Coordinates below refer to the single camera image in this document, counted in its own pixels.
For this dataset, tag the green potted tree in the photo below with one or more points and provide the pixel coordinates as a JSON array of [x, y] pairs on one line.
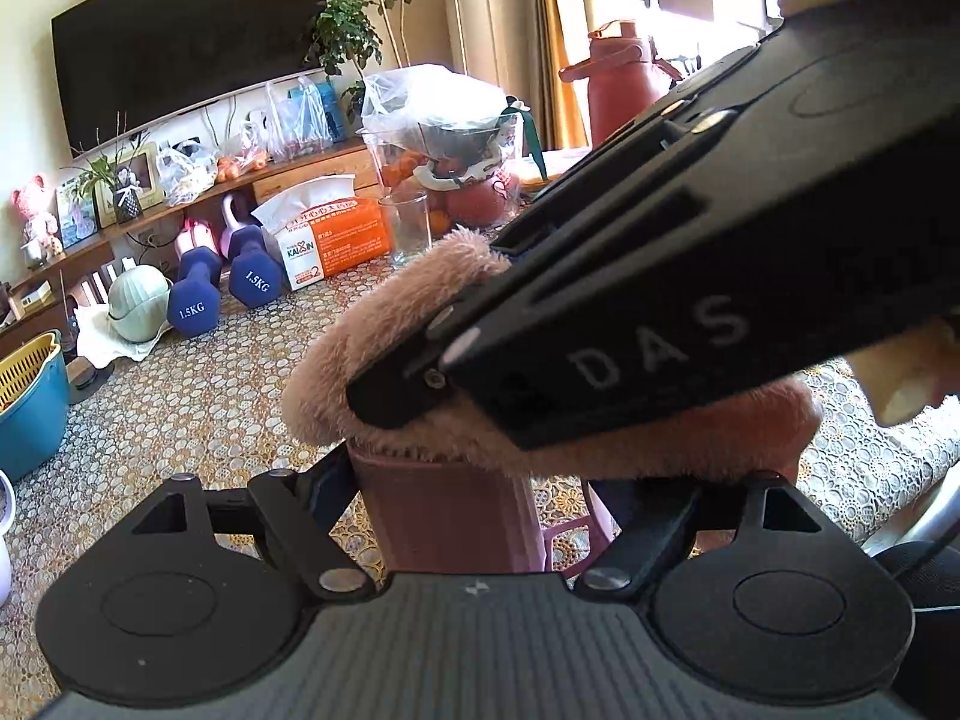
[[341, 34]]

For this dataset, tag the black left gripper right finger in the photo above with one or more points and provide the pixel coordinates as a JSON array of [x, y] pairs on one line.
[[658, 521]]

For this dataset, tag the clear drinking glass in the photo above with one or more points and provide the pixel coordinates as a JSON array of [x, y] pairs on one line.
[[406, 220]]

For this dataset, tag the red water bottle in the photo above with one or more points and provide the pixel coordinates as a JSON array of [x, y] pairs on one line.
[[624, 74]]

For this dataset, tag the blue dumbbell left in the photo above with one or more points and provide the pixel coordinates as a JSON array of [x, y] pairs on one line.
[[195, 300]]

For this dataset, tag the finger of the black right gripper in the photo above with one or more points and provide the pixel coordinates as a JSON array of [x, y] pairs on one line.
[[446, 351], [662, 138]]

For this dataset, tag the pink plush toy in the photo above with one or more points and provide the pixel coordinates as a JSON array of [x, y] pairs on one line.
[[40, 242]]

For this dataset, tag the plastic bag of fruit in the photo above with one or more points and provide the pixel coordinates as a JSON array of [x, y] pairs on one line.
[[447, 139]]

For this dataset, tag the blue yellow basket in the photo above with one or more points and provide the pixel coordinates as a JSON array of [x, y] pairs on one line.
[[34, 405]]

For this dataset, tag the blue dumbbell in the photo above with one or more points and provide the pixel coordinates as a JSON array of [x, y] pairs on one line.
[[195, 300], [255, 277]]

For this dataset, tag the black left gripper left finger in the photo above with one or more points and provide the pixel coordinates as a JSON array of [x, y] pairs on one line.
[[298, 511]]

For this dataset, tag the white cloth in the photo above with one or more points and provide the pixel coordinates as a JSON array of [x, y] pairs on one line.
[[100, 344]]

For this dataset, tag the black television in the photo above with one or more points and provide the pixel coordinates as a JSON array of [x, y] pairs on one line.
[[124, 64]]

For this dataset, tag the blue dumbbell right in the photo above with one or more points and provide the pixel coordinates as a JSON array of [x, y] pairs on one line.
[[255, 277]]

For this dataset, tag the green ceramic pot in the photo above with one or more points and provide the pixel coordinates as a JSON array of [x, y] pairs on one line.
[[137, 303]]

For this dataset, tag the orange tissue box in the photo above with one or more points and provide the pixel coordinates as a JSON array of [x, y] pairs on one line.
[[322, 227]]

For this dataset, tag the photo frame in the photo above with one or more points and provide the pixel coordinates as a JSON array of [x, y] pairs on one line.
[[127, 184]]

